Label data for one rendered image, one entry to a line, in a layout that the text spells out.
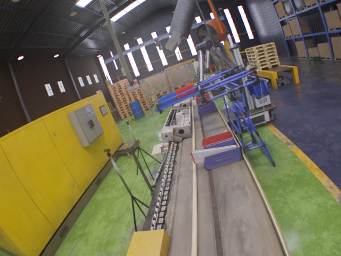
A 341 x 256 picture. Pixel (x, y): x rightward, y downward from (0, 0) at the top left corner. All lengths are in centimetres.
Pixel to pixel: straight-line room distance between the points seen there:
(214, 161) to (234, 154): 19
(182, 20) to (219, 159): 836
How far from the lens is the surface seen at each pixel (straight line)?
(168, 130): 236
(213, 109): 322
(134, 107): 912
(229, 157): 160
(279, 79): 729
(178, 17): 948
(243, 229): 112
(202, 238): 114
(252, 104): 410
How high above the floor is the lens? 166
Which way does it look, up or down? 17 degrees down
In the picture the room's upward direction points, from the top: 21 degrees counter-clockwise
